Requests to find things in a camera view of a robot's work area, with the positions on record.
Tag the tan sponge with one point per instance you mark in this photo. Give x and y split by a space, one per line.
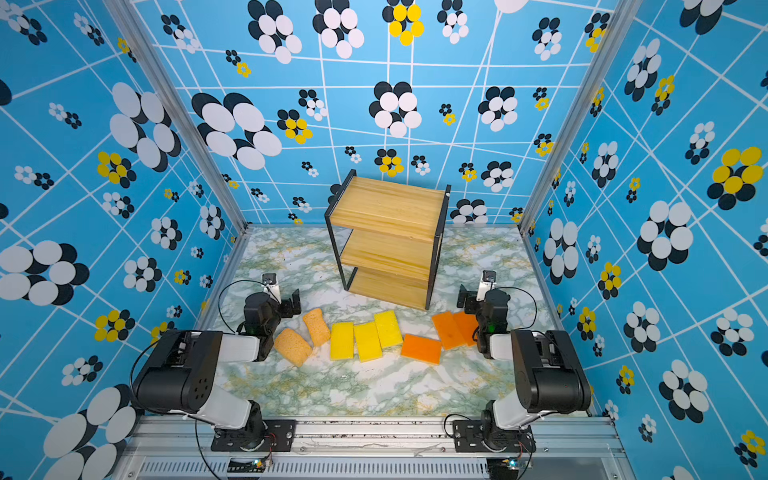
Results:
293 347
317 327

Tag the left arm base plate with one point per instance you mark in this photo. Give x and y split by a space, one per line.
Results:
262 436

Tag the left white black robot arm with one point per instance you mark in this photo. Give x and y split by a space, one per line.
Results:
179 377

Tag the wooden three-tier shelf black frame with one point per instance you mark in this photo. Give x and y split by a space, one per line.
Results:
386 238

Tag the aluminium front rail frame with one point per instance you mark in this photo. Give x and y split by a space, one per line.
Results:
379 448

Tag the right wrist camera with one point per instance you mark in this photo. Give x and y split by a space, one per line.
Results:
486 284

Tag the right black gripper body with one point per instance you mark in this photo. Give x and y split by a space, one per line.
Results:
470 302

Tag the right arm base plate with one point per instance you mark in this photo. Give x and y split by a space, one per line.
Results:
473 436

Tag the tan sponge upper right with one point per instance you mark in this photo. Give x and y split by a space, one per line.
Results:
317 327

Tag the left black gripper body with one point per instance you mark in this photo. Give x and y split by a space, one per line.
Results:
287 305

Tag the orange sponge front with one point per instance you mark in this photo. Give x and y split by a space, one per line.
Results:
421 349

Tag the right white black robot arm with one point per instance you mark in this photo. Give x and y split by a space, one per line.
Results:
549 378

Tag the orange sponge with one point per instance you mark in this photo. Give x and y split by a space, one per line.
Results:
421 349
448 331
466 324

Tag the tan sponge lower left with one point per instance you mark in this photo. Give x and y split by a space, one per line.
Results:
293 347

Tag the yellow sponge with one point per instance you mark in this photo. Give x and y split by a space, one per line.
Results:
342 341
388 329
367 342

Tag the orange sponge right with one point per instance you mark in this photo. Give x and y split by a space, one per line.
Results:
466 324

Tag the orange sponge middle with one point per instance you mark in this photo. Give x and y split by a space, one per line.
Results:
448 331

